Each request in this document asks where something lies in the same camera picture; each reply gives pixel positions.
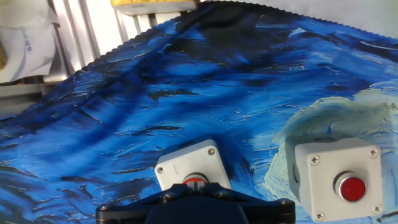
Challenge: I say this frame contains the white plastic bag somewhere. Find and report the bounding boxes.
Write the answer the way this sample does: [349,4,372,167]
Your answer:
[0,0,60,85]

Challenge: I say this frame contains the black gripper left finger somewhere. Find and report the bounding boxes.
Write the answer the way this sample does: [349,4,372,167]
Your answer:
[95,180,197,224]

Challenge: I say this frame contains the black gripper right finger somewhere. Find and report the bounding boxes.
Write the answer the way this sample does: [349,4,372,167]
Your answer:
[196,180,297,224]

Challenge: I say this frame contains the brown cardboard box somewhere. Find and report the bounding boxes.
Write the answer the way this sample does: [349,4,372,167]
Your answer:
[0,42,7,72]

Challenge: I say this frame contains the painted wheatfield tablecloth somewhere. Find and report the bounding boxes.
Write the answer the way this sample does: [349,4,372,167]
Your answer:
[0,0,398,224]

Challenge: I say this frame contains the grey box small red button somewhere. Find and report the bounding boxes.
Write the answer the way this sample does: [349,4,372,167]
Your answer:
[287,136,385,223]

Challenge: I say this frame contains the white box large red button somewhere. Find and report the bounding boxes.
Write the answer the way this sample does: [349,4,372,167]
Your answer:
[154,139,233,192]

